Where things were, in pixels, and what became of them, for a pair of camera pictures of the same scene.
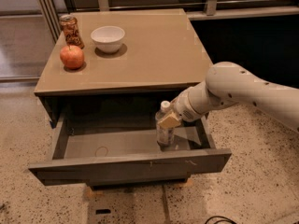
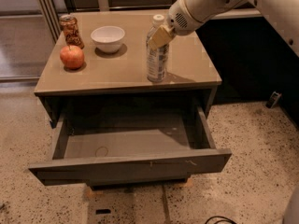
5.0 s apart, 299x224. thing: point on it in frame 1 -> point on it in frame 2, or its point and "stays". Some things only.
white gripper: (183, 108) -> (181, 20)
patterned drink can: (71, 31) stays
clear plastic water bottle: (164, 136) -> (158, 60)
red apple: (72, 57) stays
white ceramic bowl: (107, 38) stays
